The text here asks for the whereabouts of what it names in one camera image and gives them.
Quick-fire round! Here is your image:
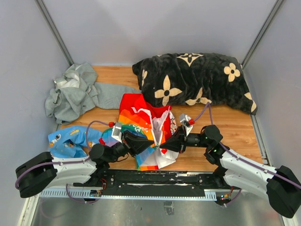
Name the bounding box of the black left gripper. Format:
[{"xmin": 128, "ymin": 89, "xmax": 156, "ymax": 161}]
[{"xmin": 106, "ymin": 130, "xmax": 155, "ymax": 163}]

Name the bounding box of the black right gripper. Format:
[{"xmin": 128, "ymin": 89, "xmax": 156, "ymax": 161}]
[{"xmin": 159, "ymin": 125, "xmax": 211, "ymax": 153}]

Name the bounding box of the rainbow white zip jacket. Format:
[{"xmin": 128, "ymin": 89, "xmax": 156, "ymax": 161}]
[{"xmin": 98, "ymin": 93, "xmax": 179, "ymax": 171}]

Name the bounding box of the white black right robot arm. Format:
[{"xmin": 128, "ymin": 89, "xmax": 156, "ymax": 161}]
[{"xmin": 160, "ymin": 125, "xmax": 301, "ymax": 218}]

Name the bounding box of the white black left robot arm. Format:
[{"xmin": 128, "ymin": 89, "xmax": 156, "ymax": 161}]
[{"xmin": 15, "ymin": 130, "xmax": 154, "ymax": 198}]

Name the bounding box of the grey zip hoodie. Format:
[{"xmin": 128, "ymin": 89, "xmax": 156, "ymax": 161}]
[{"xmin": 45, "ymin": 63, "xmax": 141, "ymax": 125}]

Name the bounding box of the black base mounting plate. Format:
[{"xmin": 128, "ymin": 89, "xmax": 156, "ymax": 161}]
[{"xmin": 72, "ymin": 169, "xmax": 231, "ymax": 198}]

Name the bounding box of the black floral plush pillow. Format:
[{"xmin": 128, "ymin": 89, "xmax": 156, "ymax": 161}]
[{"xmin": 132, "ymin": 53, "xmax": 257, "ymax": 115}]

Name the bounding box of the blue cartoon print garment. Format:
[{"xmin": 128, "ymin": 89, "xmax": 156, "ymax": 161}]
[{"xmin": 48, "ymin": 126, "xmax": 102, "ymax": 158}]

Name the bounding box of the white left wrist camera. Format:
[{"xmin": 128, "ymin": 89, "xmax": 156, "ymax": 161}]
[{"xmin": 111, "ymin": 122, "xmax": 122, "ymax": 143}]

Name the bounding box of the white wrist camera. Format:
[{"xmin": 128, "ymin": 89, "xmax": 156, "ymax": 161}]
[
  {"xmin": 111, "ymin": 122, "xmax": 122, "ymax": 143},
  {"xmin": 179, "ymin": 113, "xmax": 195, "ymax": 134}
]

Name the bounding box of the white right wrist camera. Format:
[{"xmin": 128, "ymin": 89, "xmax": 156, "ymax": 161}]
[{"xmin": 179, "ymin": 113, "xmax": 195, "ymax": 134}]

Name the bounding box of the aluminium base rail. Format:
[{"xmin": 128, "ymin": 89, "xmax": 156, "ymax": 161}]
[{"xmin": 32, "ymin": 168, "xmax": 289, "ymax": 201}]

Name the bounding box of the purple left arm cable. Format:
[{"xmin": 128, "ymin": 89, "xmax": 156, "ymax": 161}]
[{"xmin": 15, "ymin": 120, "xmax": 116, "ymax": 204}]

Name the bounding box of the left grey metal frame post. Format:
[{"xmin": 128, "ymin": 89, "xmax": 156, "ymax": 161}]
[{"xmin": 34, "ymin": 0, "xmax": 74, "ymax": 66}]

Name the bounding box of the grey metal frame post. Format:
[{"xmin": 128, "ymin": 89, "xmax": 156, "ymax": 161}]
[
  {"xmin": 34, "ymin": 0, "xmax": 74, "ymax": 66},
  {"xmin": 242, "ymin": 0, "xmax": 286, "ymax": 69}
]

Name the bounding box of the right grey metal frame post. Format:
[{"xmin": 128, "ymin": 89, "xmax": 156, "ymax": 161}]
[{"xmin": 242, "ymin": 0, "xmax": 286, "ymax": 69}]

